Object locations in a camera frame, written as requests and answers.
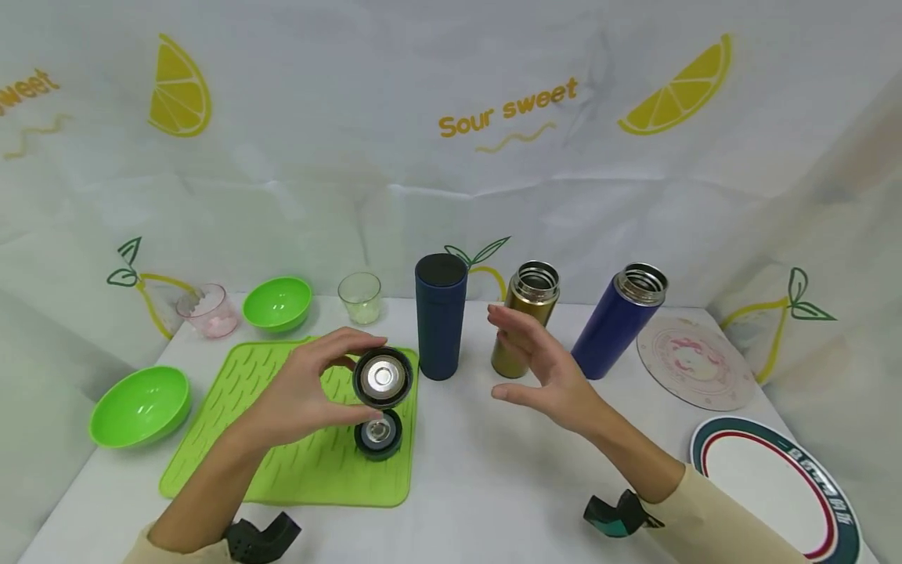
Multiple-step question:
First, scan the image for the large green bowl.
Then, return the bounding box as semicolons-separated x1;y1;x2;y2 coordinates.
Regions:
88;365;193;450

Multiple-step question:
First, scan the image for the small green bowl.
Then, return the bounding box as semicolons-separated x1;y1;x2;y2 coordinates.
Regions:
241;276;313;334

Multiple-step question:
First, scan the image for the clear glass cup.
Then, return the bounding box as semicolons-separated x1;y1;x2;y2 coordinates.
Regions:
337;272;383;326

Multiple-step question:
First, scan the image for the blue thermos bottle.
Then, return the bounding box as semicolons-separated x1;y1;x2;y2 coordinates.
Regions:
571;262;669;381

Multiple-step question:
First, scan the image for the black bottle lid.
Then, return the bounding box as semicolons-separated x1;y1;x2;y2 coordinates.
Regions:
352;346;415;410
353;409;404;461

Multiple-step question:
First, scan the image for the dark navy thermos bottle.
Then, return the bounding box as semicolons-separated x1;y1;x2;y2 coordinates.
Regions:
414;253;469;382

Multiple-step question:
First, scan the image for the pink glass cup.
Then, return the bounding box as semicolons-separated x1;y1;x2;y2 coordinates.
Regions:
176;284;240;339

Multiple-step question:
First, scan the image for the person's right hand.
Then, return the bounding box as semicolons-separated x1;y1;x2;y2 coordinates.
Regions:
486;305;613;437

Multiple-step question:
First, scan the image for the person's left hand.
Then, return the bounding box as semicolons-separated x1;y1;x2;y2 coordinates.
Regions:
236;327;390;457

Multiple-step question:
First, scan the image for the person's left forearm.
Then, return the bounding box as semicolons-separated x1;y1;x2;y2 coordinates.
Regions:
123;423;283;564

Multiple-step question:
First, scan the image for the green ribbed silicone mat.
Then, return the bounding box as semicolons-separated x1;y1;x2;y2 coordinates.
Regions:
158;337;420;508

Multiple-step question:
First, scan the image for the person's right forearm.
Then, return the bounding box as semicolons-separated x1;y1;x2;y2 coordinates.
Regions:
585;396;811;564

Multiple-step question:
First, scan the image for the pink patterned round plate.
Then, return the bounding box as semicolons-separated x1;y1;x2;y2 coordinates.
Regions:
636;316;759;412

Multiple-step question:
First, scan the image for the gold thermos bottle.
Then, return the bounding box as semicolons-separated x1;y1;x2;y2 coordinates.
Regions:
490;261;561;380

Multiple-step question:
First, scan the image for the white plate red green rim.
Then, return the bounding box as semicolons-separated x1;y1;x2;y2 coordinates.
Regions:
689;416;862;564

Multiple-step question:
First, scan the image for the black wrist band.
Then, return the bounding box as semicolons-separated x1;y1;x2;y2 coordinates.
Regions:
583;490;665;539
224;512;303;564

